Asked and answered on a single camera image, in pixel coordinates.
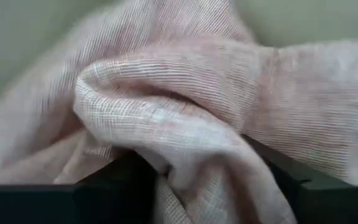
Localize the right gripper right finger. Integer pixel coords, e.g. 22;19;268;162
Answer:
243;134;358;224

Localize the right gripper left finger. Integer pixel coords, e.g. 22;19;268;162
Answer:
0;151;158;224

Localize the pink button shirt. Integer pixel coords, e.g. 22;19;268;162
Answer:
0;0;358;224

